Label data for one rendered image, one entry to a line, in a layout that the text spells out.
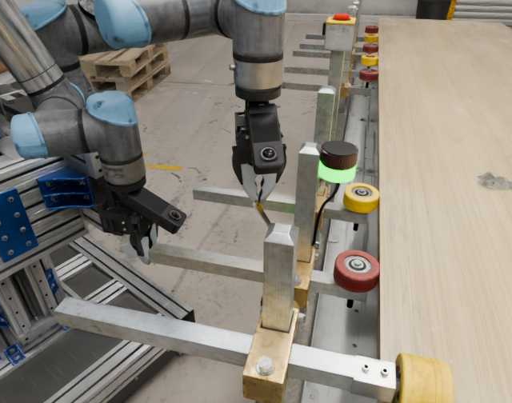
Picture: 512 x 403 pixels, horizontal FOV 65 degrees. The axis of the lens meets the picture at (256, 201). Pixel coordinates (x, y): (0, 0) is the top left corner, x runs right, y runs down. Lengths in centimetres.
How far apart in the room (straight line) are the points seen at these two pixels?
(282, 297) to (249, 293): 142
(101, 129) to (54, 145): 8
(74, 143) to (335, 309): 71
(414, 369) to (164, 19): 54
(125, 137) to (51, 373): 102
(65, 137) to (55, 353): 103
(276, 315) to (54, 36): 82
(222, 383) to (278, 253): 123
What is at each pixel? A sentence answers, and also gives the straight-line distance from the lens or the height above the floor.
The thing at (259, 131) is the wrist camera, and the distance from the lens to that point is 61.
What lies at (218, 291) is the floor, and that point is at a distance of 194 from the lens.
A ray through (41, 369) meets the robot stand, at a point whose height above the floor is 21.
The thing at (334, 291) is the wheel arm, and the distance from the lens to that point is 79.
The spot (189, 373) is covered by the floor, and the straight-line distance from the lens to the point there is 169.
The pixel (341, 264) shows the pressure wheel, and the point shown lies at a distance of 75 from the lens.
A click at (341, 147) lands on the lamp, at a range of 67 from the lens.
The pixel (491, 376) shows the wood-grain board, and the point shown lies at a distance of 68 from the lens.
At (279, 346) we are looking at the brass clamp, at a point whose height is 97.
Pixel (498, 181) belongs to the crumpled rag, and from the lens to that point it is 111.
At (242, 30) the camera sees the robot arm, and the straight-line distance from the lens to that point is 59.
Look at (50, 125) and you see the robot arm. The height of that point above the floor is 115.
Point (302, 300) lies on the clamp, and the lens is 76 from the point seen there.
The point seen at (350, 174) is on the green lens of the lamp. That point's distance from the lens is 67.
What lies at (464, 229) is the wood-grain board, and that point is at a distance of 92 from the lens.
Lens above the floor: 140
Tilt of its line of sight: 34 degrees down
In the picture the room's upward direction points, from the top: straight up
